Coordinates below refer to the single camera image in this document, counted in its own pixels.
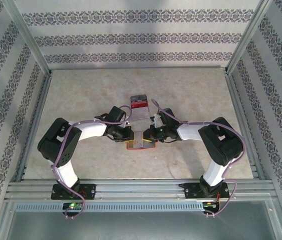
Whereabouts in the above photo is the orange card holder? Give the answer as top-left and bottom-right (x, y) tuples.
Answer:
(126, 130), (156, 151)

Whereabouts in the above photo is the grey metal sheet panel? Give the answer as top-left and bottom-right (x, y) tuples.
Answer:
(4, 211), (282, 240)

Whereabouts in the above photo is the circuit board with green light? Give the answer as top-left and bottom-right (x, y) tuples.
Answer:
(62, 201), (84, 211)

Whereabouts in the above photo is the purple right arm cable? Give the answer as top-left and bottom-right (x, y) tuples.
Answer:
(151, 98), (246, 218)

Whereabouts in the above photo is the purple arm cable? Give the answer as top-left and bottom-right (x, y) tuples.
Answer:
(151, 98), (246, 218)
(51, 105), (133, 220)

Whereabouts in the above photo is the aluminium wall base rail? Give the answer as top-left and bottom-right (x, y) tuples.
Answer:
(49, 65), (228, 70)

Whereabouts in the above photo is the aluminium mounting rail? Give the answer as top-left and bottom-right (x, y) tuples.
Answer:
(5, 177), (274, 202)

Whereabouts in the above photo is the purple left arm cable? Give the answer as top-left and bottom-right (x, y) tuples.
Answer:
(51, 105), (133, 220)

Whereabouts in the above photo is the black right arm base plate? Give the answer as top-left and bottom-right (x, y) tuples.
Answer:
(183, 181), (230, 200)

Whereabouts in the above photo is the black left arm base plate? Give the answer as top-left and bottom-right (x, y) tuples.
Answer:
(50, 183), (97, 201)

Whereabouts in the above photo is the slotted grey cable duct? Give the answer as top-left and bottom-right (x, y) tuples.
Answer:
(14, 201), (205, 213)

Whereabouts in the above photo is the aluminium table side rail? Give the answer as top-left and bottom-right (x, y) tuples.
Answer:
(223, 69), (267, 181)
(14, 71), (54, 182)

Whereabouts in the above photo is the circuit board with orange wires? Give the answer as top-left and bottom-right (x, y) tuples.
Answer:
(202, 201), (219, 209)

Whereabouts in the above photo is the aluminium corner post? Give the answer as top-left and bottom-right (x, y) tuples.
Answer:
(224, 0), (276, 76)
(2, 0), (53, 76)

